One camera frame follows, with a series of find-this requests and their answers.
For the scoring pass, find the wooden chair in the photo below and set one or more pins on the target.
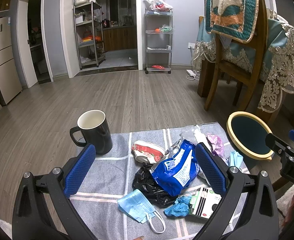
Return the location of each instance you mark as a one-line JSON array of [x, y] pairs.
[[241, 61]]

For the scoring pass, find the metal kitchen rack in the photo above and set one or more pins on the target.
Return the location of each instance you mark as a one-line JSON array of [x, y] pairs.
[[88, 17]]

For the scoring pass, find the white power strip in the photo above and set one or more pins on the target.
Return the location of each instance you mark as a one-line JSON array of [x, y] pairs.
[[192, 75]]

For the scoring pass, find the black plastic bag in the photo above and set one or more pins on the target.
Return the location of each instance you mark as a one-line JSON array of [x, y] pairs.
[[145, 183]]

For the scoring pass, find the black mug white inside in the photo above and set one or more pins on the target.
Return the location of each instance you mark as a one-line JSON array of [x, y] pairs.
[[94, 128]]

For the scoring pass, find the clear plastic bag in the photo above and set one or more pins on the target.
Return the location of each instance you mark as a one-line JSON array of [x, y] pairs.
[[194, 135]]

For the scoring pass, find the teal bin yellow rim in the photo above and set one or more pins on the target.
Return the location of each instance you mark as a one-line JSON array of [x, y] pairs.
[[247, 133]]

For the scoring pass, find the red floral paper bowl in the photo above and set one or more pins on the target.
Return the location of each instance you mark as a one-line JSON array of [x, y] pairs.
[[146, 152]]

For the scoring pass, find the blue snack bag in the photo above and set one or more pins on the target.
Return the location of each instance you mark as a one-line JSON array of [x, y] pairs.
[[176, 173]]

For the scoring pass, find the white refrigerator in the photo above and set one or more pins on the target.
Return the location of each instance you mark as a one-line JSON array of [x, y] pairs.
[[10, 85]]

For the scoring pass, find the teal patterned chair cushion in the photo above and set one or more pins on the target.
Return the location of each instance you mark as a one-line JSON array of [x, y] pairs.
[[235, 19]]

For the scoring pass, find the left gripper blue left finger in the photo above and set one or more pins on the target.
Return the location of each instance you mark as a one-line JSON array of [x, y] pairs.
[[78, 168]]

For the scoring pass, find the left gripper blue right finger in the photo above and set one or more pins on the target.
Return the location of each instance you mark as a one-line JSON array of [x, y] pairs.
[[213, 168]]

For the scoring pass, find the teal lace tablecloth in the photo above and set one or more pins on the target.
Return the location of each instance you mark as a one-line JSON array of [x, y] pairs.
[[277, 71]]

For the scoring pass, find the purple snack wrapper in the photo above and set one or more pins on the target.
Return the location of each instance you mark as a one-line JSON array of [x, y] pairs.
[[217, 145]]

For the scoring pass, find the plastic bag on cart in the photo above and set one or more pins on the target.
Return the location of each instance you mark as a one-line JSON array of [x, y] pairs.
[[158, 5]]

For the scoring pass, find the grey rolling shelf cart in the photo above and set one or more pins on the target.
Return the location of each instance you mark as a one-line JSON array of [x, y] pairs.
[[158, 41]]

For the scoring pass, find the blue glove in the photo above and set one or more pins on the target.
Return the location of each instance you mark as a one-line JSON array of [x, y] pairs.
[[180, 208]]

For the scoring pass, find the blue face mask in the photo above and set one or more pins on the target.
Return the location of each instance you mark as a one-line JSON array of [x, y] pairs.
[[235, 159], [138, 207]]

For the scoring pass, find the green white medicine box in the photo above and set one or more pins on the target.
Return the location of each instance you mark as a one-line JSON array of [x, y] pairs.
[[203, 203]]

